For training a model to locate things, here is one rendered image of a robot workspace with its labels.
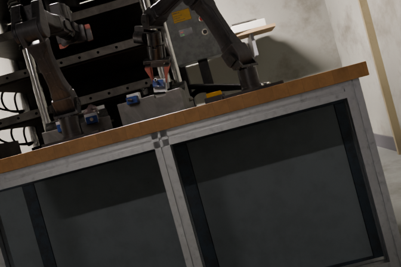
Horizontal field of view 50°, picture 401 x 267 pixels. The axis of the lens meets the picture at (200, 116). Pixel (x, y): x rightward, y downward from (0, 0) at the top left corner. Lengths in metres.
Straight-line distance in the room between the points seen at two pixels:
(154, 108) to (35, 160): 0.59
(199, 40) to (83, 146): 1.48
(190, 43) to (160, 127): 1.43
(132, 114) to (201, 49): 0.97
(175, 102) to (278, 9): 3.21
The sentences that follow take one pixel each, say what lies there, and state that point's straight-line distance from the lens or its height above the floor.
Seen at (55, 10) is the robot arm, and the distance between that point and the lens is 1.68.
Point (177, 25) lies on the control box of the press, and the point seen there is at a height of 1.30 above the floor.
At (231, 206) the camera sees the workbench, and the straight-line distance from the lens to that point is 1.71.
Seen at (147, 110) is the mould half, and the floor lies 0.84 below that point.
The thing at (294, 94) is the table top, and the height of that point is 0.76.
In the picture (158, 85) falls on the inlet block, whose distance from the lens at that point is 1.67.
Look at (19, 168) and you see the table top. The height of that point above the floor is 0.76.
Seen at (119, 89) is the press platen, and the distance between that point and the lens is 2.56.
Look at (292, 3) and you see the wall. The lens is 4.80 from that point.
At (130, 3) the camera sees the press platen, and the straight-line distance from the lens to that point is 2.64.
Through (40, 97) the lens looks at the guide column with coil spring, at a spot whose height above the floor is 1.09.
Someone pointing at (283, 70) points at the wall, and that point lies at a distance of 4.68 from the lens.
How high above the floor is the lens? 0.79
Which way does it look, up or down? 1 degrees down
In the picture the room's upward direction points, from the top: 15 degrees counter-clockwise
